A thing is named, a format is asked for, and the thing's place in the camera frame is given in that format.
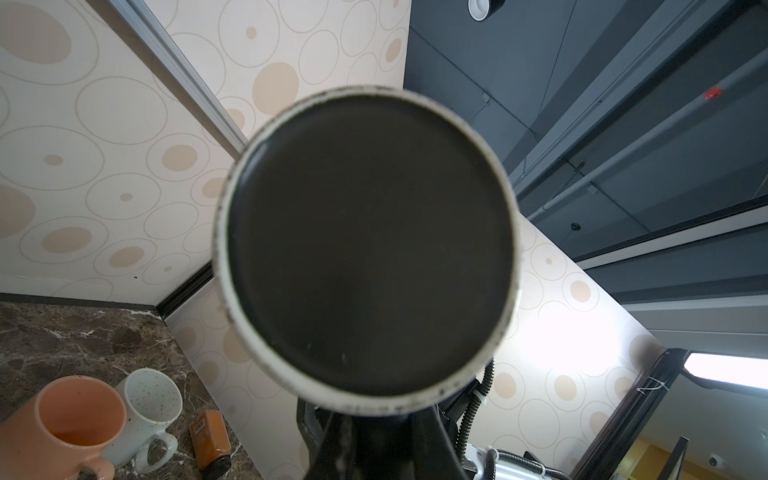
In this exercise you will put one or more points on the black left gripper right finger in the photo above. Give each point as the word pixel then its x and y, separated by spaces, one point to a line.
pixel 433 455

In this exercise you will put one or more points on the black mug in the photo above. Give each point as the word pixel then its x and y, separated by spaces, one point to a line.
pixel 368 250

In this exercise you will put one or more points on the left aluminium frame bar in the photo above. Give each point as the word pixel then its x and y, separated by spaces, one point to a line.
pixel 180 77

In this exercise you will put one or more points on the white speckled mug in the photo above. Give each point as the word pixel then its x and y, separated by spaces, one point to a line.
pixel 153 401

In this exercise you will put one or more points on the pink cream mug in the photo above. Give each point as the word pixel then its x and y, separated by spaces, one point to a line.
pixel 62 431

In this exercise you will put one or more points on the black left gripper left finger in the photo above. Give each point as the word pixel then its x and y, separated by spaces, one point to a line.
pixel 332 452

